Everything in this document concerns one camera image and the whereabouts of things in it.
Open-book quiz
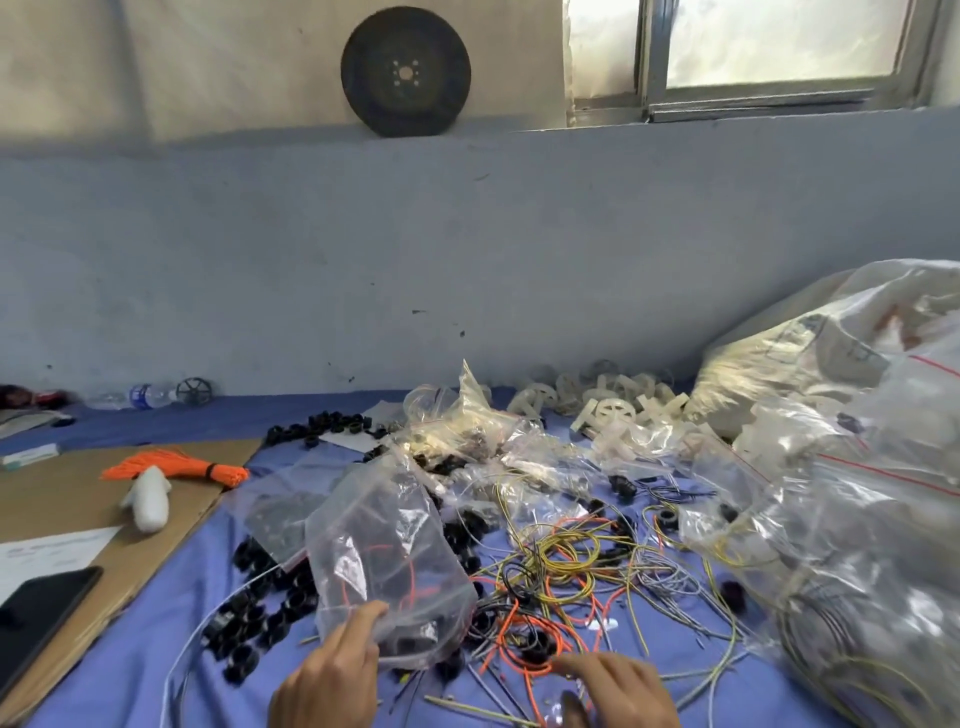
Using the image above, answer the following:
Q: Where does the pile of white plastic wheels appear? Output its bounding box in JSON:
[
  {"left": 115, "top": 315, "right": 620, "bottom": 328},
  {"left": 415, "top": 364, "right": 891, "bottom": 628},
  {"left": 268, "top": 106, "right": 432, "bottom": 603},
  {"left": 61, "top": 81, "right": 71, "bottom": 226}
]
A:
[{"left": 507, "top": 357, "right": 710, "bottom": 440}]

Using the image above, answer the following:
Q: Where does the pile of black plastic rings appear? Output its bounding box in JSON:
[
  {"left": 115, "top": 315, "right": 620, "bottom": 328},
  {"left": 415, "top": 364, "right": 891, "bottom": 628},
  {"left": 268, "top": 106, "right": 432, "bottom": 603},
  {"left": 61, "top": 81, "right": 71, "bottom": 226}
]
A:
[{"left": 199, "top": 408, "right": 500, "bottom": 689}]

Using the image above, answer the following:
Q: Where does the orange wire loop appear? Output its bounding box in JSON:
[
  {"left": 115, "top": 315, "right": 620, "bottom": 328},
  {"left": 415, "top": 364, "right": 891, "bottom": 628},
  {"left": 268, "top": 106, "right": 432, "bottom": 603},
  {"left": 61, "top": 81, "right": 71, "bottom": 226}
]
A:
[{"left": 477, "top": 597, "right": 627, "bottom": 725}]

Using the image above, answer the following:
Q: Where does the person's left hand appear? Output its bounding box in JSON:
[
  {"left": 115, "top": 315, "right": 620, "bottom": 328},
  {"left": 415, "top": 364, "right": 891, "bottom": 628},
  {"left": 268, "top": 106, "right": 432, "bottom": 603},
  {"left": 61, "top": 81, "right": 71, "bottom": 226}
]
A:
[{"left": 268, "top": 600, "right": 390, "bottom": 728}]

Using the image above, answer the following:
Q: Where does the person's right hand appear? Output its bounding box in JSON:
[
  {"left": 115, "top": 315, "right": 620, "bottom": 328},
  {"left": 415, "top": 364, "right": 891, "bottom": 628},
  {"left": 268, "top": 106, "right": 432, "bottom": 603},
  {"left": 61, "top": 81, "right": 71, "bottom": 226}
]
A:
[{"left": 546, "top": 648, "right": 681, "bottom": 728}]

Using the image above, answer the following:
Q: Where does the pile of large plastic bags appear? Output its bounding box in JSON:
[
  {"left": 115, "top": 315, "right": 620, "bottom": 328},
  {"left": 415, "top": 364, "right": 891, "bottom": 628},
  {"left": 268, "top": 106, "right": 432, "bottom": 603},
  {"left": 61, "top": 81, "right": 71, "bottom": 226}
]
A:
[{"left": 679, "top": 258, "right": 960, "bottom": 728}]

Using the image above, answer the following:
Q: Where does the orange tie bundle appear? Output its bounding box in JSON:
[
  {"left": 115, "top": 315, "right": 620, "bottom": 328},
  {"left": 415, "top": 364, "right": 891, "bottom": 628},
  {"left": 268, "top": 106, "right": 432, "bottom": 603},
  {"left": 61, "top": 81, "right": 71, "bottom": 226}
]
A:
[{"left": 100, "top": 447, "right": 254, "bottom": 491}]

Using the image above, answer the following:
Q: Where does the white handheld device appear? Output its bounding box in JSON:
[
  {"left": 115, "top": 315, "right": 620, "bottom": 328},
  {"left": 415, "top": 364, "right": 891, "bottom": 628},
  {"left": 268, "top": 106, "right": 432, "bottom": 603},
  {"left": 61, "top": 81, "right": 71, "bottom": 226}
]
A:
[{"left": 121, "top": 463, "right": 174, "bottom": 536}]

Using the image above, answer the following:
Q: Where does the blue cloth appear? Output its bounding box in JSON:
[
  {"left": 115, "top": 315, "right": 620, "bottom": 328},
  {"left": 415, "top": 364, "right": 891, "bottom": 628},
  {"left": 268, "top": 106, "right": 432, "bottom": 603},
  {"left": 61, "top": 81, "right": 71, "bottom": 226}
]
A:
[{"left": 0, "top": 390, "right": 960, "bottom": 728}]

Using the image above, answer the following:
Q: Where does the stack of plastic bags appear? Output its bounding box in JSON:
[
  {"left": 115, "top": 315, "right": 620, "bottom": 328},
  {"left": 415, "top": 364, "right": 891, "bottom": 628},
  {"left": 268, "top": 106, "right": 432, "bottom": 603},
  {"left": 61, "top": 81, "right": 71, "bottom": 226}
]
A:
[{"left": 222, "top": 462, "right": 380, "bottom": 567}]

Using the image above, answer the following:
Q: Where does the brown cardboard sheet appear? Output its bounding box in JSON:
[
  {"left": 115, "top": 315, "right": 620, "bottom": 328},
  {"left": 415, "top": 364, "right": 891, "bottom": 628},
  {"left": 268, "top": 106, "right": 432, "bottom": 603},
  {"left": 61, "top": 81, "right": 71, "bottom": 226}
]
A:
[{"left": 0, "top": 436, "right": 267, "bottom": 728}]

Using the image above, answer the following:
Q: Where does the heap of plastic bags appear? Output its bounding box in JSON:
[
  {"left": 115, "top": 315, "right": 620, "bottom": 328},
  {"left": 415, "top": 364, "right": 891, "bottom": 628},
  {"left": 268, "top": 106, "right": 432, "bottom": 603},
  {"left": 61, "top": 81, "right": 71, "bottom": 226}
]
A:
[{"left": 394, "top": 358, "right": 605, "bottom": 500}]

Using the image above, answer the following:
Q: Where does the window frame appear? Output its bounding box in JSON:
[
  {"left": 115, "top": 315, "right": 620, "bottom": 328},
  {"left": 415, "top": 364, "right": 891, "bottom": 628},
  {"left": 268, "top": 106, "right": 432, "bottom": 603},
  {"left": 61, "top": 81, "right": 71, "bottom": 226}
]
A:
[{"left": 561, "top": 0, "right": 960, "bottom": 128}]

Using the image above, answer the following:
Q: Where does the black smartphone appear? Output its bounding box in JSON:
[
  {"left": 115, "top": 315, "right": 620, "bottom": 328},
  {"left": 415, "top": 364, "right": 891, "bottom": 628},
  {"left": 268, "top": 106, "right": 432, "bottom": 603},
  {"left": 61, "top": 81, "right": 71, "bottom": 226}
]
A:
[{"left": 0, "top": 564, "right": 107, "bottom": 702}]

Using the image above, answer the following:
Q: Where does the white paper slip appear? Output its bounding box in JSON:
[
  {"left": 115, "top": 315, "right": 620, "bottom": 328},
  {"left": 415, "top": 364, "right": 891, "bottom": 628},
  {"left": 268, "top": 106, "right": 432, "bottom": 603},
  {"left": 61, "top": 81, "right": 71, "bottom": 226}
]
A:
[{"left": 321, "top": 426, "right": 395, "bottom": 456}]

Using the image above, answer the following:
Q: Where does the white paper sheet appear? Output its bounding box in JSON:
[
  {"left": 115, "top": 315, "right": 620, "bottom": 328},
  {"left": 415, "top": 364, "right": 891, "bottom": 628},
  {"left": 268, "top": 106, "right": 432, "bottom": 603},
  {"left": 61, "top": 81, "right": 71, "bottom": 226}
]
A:
[{"left": 0, "top": 523, "right": 123, "bottom": 605}]

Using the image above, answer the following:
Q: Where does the black round wheel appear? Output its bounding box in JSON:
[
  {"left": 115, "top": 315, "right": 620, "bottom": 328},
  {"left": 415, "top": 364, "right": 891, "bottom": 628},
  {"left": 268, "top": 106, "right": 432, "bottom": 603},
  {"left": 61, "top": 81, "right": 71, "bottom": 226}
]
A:
[{"left": 174, "top": 375, "right": 216, "bottom": 410}]

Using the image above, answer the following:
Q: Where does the small white label card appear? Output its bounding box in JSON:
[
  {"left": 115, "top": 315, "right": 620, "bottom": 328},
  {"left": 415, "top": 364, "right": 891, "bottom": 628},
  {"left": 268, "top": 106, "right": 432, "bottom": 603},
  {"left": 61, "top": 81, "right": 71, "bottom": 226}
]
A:
[{"left": 0, "top": 441, "right": 63, "bottom": 471}]

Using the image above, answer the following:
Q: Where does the grey wire bundle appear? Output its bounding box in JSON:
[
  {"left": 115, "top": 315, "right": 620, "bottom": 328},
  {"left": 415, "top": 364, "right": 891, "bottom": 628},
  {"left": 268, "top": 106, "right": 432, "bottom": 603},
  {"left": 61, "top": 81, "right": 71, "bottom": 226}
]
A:
[{"left": 156, "top": 597, "right": 245, "bottom": 728}]

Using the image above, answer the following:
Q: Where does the pile of grey white wires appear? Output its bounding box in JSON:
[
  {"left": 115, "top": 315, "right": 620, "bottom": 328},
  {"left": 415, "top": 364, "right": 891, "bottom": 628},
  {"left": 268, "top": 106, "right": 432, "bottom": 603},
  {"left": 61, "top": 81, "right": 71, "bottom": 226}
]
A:
[{"left": 597, "top": 477, "right": 755, "bottom": 695}]

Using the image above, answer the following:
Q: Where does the black round object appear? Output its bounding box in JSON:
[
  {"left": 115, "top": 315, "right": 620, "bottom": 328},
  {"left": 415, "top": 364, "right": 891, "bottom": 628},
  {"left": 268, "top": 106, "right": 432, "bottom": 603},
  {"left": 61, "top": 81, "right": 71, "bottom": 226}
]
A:
[{"left": 339, "top": 4, "right": 474, "bottom": 140}]

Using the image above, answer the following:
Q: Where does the clear plastic water bottle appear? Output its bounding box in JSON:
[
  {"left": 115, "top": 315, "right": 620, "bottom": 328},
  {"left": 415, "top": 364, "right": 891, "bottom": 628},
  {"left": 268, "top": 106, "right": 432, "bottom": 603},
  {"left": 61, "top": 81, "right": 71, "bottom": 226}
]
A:
[{"left": 81, "top": 381, "right": 176, "bottom": 413}]

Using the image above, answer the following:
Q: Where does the clear zip plastic bag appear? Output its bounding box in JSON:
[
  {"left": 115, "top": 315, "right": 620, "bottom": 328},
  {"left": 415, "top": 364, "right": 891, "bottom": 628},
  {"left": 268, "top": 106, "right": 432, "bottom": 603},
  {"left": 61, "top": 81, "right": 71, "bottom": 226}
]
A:
[{"left": 303, "top": 447, "right": 482, "bottom": 672}]

